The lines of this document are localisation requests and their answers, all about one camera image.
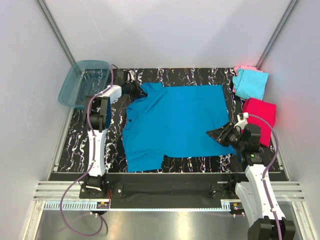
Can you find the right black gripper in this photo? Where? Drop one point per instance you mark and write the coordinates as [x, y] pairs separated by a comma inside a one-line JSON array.
[[220, 135]]

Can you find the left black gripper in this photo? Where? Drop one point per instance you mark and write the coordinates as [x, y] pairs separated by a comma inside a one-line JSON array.
[[138, 92]]

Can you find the blue t shirt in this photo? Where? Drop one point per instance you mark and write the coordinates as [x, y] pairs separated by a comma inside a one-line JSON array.
[[173, 121]]

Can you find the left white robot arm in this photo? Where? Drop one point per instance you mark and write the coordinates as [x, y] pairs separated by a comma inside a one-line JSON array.
[[97, 116]]

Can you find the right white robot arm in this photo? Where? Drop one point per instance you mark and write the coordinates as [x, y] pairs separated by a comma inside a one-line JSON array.
[[265, 218]]

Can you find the teal plastic bin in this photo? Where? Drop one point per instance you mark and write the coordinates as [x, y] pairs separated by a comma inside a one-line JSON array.
[[85, 78]]

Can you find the red folded shirt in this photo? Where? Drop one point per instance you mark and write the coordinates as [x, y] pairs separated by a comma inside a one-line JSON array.
[[264, 110]]

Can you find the light blue folded shirt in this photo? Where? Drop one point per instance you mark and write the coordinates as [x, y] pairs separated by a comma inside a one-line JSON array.
[[250, 84]]

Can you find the pink folded shirt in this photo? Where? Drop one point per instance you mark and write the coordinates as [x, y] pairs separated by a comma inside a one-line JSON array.
[[243, 68]]

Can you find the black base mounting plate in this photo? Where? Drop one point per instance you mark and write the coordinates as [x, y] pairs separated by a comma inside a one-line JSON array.
[[167, 189]]

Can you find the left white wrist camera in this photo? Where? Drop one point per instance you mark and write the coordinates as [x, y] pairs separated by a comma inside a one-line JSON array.
[[129, 76]]

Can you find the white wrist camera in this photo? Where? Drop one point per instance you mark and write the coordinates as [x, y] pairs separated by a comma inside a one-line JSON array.
[[129, 76], [242, 121]]

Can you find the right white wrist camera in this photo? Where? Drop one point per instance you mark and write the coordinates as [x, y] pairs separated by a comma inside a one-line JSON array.
[[242, 121]]

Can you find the white slotted cable duct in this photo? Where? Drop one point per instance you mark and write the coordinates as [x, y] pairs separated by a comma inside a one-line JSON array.
[[71, 205]]

